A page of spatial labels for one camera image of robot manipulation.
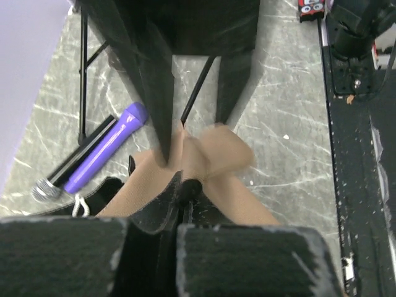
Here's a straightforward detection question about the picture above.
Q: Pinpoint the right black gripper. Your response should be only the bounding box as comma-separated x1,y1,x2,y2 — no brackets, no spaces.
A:
78,0,260,164

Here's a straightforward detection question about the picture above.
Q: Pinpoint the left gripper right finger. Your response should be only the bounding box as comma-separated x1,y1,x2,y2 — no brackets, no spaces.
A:
176,223,343,296

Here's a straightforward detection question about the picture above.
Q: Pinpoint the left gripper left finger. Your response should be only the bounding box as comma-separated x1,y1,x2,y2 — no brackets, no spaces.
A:
1,174,181,296

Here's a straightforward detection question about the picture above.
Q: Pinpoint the tan fabric pet tent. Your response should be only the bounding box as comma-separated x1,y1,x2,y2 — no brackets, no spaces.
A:
49,125,279,226

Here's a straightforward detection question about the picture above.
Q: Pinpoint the purple pet brush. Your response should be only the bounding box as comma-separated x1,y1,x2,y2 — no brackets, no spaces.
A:
64,102,149,194

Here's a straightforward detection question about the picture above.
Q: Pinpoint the black silver microphone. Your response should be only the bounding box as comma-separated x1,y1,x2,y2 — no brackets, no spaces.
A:
32,115,118,203

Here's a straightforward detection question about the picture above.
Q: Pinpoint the black tripod stand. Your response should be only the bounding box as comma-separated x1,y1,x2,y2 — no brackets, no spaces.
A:
72,1,108,145

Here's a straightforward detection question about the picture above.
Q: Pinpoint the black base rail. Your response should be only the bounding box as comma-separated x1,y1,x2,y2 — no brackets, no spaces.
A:
319,1,395,296

